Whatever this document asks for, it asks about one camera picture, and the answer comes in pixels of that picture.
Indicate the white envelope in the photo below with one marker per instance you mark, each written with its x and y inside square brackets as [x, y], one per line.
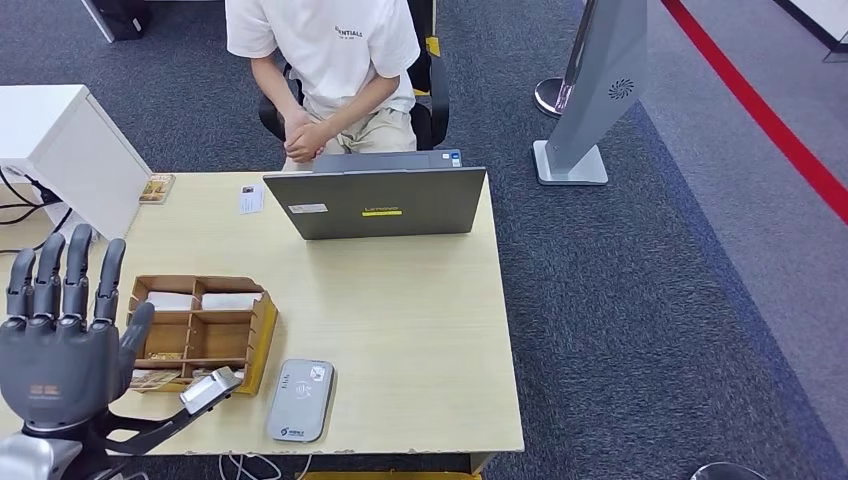
[231, 301]
[171, 301]

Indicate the black office chair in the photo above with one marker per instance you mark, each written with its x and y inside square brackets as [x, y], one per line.
[437, 99]

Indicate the grey kiosk stand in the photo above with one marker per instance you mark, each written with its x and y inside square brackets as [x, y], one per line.
[594, 86]

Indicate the black camera bracket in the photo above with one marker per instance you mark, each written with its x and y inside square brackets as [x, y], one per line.
[142, 434]

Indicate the person's right hand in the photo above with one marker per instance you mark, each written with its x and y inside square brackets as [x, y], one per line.
[297, 120]

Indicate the seated person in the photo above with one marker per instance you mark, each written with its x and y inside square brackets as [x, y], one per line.
[328, 60]

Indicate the chrome round base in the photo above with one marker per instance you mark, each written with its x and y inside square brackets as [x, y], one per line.
[725, 474]

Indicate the white counter dark edge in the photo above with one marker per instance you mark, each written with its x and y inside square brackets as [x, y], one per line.
[818, 16]

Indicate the wooden card organizer box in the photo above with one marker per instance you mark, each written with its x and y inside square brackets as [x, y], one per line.
[222, 340]

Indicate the person's left forearm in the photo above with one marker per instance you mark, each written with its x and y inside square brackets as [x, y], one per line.
[364, 99]

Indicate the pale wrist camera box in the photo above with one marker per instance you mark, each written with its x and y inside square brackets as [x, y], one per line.
[208, 389]

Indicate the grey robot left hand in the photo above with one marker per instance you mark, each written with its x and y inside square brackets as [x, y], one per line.
[60, 364]

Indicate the person's right forearm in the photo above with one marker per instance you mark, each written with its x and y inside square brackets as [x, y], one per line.
[273, 86]

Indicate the white ID card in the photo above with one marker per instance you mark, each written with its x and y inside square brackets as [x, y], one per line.
[252, 199]

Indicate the black computer tower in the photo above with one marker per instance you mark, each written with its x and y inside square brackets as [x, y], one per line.
[126, 18]

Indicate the chrome stanchion post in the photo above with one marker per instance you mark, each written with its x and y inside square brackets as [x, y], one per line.
[549, 99]

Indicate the grey card reader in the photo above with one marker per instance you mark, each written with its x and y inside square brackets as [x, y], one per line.
[301, 401]

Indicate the white power strip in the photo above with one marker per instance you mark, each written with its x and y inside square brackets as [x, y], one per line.
[79, 225]

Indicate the person's left hand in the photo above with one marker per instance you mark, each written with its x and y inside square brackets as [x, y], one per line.
[308, 140]

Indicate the white cabinet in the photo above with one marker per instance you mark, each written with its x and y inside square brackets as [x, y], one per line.
[83, 162]

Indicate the grey laptop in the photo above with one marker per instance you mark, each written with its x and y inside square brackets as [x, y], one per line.
[383, 201]

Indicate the gold key card stack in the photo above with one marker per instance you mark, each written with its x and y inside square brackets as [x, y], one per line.
[158, 189]

